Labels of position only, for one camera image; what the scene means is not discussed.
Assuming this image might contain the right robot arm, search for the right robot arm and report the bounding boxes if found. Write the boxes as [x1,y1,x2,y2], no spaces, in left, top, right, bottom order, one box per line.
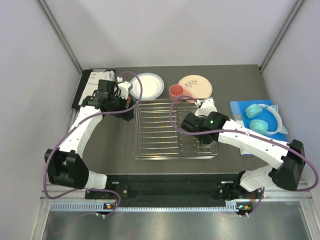
[181,111,305,198]

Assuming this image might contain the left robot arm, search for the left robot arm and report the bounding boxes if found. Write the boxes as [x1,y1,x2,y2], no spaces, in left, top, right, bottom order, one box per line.
[45,77,135,199]

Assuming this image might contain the pink plastic cup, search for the pink plastic cup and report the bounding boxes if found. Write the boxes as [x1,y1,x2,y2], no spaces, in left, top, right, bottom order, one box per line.
[169,84,194,105]

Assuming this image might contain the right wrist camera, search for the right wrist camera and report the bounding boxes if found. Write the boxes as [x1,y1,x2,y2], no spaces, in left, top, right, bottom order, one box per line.
[194,97,218,118]

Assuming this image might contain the white blue-rimmed plate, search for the white blue-rimmed plate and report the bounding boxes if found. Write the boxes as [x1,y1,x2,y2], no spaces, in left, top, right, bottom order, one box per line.
[130,72,165,101]

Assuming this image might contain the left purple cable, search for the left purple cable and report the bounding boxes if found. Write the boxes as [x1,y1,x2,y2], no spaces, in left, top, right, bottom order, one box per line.
[42,71,143,218]

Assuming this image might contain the wire dish rack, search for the wire dish rack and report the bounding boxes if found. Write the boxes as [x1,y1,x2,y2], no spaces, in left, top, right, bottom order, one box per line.
[131,99,220,161]

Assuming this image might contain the pink floral plate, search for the pink floral plate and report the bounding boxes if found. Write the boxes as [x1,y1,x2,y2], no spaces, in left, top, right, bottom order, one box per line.
[178,74,213,99]

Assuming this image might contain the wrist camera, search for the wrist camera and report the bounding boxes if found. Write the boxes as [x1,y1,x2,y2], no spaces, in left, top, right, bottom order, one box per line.
[194,97,218,118]
[116,76,132,100]

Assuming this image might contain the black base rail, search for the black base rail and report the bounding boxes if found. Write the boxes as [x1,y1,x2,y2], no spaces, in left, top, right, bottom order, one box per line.
[85,173,264,216]

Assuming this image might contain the teal cat-ear headphones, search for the teal cat-ear headphones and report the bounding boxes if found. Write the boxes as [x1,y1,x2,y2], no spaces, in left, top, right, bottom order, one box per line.
[245,104,288,136]

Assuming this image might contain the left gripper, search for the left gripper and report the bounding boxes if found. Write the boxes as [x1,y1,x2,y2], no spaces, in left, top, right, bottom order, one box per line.
[108,91,136,121]

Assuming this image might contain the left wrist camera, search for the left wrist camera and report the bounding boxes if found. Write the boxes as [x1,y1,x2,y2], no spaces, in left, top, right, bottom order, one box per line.
[116,76,132,100]

